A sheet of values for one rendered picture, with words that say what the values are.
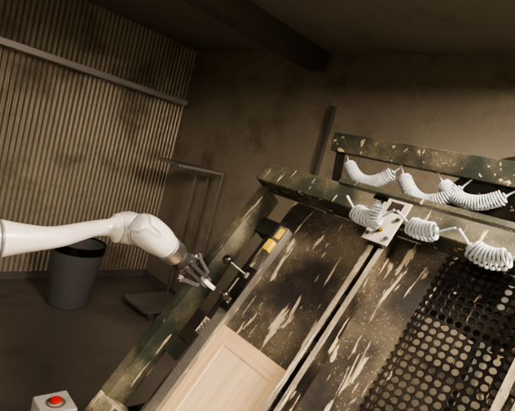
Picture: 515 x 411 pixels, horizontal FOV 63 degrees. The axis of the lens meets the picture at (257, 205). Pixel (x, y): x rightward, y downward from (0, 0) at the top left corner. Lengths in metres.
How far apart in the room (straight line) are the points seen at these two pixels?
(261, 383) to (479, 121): 2.60
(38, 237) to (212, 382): 0.80
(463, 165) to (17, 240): 1.66
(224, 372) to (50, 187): 3.92
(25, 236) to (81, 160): 4.05
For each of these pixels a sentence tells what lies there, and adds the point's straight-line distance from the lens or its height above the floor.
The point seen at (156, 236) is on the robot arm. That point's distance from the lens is 1.40.
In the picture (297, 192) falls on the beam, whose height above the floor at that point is 1.86.
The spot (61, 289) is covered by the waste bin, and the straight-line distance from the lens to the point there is 4.68.
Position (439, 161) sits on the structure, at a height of 2.14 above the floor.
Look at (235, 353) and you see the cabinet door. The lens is 1.62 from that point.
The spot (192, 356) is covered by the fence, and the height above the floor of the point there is 1.18.
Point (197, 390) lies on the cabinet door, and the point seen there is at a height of 1.10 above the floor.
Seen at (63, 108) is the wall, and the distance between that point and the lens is 5.12.
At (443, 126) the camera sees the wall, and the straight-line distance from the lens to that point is 3.59.
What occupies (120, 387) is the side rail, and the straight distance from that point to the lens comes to 1.92.
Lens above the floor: 1.96
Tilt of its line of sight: 6 degrees down
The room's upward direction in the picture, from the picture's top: 15 degrees clockwise
